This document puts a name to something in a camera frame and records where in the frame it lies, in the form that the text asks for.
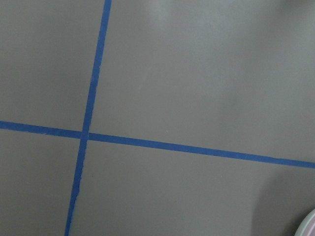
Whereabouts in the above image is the pink plate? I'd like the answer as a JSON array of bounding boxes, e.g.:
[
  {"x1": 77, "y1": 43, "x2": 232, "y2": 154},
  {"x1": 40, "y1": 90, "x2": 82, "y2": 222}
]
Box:
[{"x1": 294, "y1": 209, "x2": 315, "y2": 236}]

